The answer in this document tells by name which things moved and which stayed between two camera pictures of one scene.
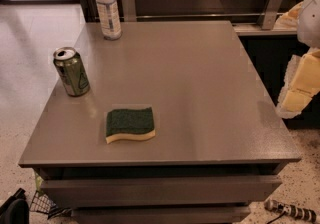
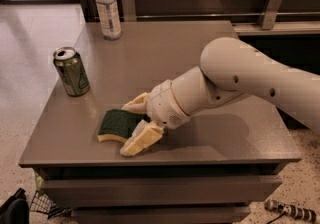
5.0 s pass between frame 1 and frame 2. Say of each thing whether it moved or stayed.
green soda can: stayed
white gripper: moved
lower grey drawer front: stayed
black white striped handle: stayed
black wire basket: stayed
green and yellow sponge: moved
